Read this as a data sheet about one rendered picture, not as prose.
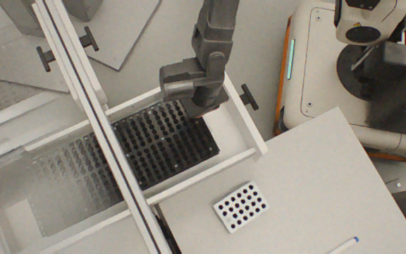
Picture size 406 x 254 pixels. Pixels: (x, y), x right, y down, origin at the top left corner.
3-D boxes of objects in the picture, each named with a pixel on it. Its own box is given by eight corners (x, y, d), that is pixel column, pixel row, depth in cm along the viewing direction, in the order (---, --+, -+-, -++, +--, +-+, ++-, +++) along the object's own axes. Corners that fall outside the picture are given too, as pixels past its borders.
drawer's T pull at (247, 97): (244, 84, 106) (244, 82, 104) (258, 109, 104) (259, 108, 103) (231, 89, 105) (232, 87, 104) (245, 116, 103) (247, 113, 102)
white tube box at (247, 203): (250, 181, 113) (252, 180, 110) (268, 208, 112) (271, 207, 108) (212, 207, 111) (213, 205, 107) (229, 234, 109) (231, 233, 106)
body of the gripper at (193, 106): (175, 94, 94) (178, 80, 87) (215, 77, 96) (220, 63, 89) (188, 119, 92) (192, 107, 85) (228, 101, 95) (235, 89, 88)
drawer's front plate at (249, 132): (210, 66, 115) (213, 49, 104) (261, 160, 109) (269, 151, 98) (204, 69, 115) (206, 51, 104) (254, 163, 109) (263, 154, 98)
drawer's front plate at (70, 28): (68, 15, 117) (56, -7, 106) (108, 102, 111) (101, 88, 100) (62, 17, 117) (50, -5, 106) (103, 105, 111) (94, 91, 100)
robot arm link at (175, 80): (227, 53, 76) (213, 29, 82) (164, 63, 73) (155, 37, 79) (223, 103, 84) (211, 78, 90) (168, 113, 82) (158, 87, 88)
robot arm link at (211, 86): (229, 83, 82) (222, 57, 83) (195, 89, 80) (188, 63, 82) (223, 97, 88) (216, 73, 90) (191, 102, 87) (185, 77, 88)
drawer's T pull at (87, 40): (88, 27, 108) (87, 24, 106) (99, 51, 106) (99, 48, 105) (75, 32, 107) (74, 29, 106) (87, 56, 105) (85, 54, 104)
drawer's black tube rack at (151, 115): (187, 97, 111) (187, 88, 104) (218, 156, 107) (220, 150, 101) (109, 132, 107) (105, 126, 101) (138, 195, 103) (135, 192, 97)
